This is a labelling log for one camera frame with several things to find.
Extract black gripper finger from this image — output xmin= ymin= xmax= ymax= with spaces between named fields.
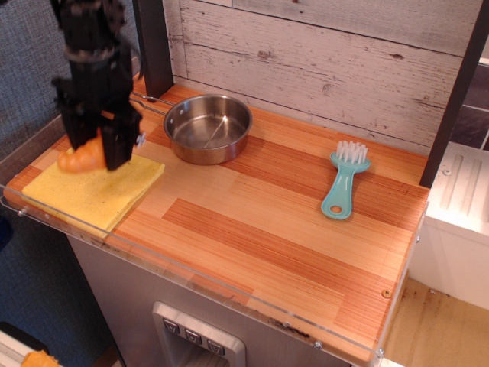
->
xmin=63 ymin=109 xmax=102 ymax=150
xmin=102 ymin=125 xmax=138 ymax=171

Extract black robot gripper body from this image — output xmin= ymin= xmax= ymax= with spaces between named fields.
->
xmin=51 ymin=49 xmax=147 ymax=148

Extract orange plastic croissant toy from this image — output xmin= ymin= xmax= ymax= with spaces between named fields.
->
xmin=57 ymin=130 xmax=106 ymax=174

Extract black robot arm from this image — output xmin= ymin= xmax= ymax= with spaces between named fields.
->
xmin=51 ymin=1 xmax=144 ymax=173

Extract yellow folded cloth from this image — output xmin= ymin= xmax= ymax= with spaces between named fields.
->
xmin=22 ymin=154 xmax=165 ymax=239

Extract clear acrylic edge guard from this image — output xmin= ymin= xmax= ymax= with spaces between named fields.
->
xmin=0 ymin=183 xmax=429 ymax=363

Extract silver dispenser button panel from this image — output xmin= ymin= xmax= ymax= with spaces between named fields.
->
xmin=152 ymin=301 xmax=247 ymax=366

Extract orange object bottom left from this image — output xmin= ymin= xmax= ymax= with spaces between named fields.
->
xmin=20 ymin=351 xmax=60 ymax=367

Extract teal brush white bristles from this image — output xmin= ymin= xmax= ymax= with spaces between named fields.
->
xmin=321 ymin=140 xmax=371 ymax=220

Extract dark left shelf post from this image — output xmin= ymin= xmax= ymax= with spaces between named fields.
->
xmin=132 ymin=0 xmax=174 ymax=97

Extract dark shelf post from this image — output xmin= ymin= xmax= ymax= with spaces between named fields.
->
xmin=419 ymin=0 xmax=488 ymax=188
xmin=132 ymin=0 xmax=174 ymax=97

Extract steel pan with handle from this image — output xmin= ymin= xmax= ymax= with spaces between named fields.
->
xmin=131 ymin=93 xmax=253 ymax=165

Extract dark right shelf post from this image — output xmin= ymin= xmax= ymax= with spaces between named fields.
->
xmin=419 ymin=0 xmax=488 ymax=188

